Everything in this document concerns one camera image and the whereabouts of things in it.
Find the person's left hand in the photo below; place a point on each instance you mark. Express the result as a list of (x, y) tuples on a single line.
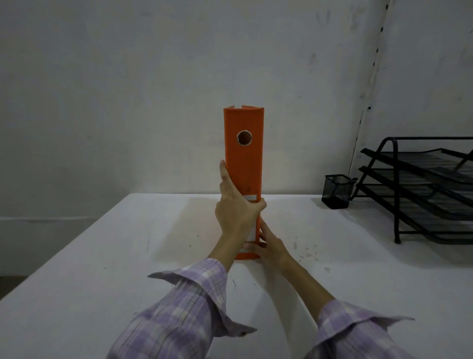
[(232, 212)]

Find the person's right hand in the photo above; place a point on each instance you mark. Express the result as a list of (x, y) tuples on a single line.
[(273, 251)]

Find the person's left thumb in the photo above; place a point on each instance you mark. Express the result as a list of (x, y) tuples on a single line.
[(257, 209)]

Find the person's right thumb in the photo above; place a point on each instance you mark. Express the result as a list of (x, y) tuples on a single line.
[(254, 247)]

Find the orange lever arch binder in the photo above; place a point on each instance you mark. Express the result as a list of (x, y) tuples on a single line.
[(244, 166)]

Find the person's left forearm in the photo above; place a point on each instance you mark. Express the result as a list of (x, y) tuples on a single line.
[(192, 310)]

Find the person's right forearm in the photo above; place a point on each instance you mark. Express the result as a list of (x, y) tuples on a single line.
[(332, 318)]

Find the black mesh pen holder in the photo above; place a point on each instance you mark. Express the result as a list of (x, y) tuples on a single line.
[(337, 192)]

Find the black mesh letter tray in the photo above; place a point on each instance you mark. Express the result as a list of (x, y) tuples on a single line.
[(421, 192)]

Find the white slotted wall rail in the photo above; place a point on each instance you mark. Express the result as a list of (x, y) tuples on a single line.
[(371, 88)]

